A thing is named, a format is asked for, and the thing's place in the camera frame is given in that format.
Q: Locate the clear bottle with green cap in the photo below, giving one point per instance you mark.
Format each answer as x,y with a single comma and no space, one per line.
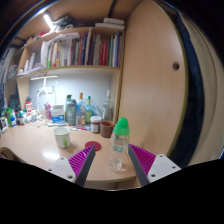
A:
119,146

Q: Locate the red and white bottle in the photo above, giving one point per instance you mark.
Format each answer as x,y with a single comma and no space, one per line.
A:
29,108

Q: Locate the plastic bottle with orange cap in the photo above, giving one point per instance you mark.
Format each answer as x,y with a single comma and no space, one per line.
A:
81,115

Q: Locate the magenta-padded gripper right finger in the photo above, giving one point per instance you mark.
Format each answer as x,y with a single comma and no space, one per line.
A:
145,159

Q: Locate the flat round red coaster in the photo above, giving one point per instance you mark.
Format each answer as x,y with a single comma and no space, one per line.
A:
93,145

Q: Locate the small green bottle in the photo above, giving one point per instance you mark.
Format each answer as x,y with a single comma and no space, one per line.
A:
88,113

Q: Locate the clear glass bottle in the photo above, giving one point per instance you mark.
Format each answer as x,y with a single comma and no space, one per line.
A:
108,108

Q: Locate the ceiling tube light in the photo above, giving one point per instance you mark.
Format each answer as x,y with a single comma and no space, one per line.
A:
48,21

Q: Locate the white cup with green print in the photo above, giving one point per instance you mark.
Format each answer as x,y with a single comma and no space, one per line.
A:
62,137

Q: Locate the jar with white lid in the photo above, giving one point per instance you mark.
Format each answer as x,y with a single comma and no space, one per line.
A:
95,125

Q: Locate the wooden shelf unit with books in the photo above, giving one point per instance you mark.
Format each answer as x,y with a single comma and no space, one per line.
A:
80,50

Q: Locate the grey tumbler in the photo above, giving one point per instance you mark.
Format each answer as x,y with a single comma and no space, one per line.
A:
70,113

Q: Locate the white desk lamp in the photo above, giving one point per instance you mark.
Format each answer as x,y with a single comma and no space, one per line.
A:
41,95

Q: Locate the pink pouch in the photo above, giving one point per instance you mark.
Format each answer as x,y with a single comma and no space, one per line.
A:
48,111

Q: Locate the brown mug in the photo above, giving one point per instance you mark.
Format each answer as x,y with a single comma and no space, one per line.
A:
106,129

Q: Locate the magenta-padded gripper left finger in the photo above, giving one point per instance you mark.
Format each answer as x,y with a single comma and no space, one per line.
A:
80,160

